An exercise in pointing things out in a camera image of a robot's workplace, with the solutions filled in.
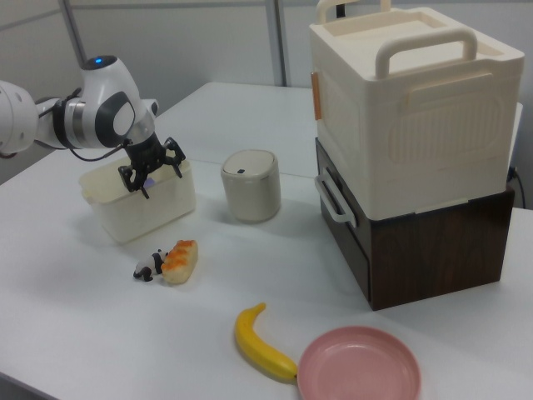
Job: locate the grey partition post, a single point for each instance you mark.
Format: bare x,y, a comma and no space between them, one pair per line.
75,33
277,41

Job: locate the small panda figurine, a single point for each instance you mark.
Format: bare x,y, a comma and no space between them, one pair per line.
148,266

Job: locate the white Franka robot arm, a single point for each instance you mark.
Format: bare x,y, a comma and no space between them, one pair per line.
104,112

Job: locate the yellow banana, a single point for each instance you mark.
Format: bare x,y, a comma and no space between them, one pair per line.
258,350

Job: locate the pink plate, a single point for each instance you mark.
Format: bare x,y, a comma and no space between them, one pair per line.
358,366

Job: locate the purple block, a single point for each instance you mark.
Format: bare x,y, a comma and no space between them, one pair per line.
150,181

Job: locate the white plastic box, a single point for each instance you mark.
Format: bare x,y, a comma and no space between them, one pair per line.
150,216

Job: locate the toy bread with orange topping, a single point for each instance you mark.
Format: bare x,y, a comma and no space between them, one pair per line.
180,263

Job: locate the dark wooden drawer cabinet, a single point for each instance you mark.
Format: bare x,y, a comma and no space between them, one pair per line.
437,258

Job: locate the beige round lidded bin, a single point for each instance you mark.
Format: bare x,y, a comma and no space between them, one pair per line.
250,191

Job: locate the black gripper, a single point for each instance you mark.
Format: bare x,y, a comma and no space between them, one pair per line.
145,156

